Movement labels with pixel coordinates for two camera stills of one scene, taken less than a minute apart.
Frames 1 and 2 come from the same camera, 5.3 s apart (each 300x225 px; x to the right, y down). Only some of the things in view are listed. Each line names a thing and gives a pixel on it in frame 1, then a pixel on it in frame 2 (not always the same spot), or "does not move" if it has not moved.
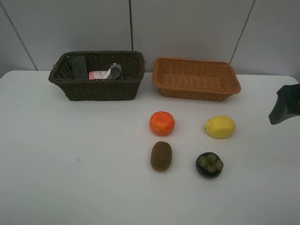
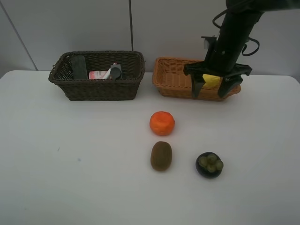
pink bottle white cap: [97, 74] does not move
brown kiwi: [161, 156] does not move
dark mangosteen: [209, 165] does not move
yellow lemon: [220, 127] -> [211, 80]
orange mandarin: [161, 123] does not move
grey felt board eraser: [79, 67] does not move
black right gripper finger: [288, 105] -> [226, 68]
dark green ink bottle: [116, 72] does not move
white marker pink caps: [108, 75] -> [116, 64]
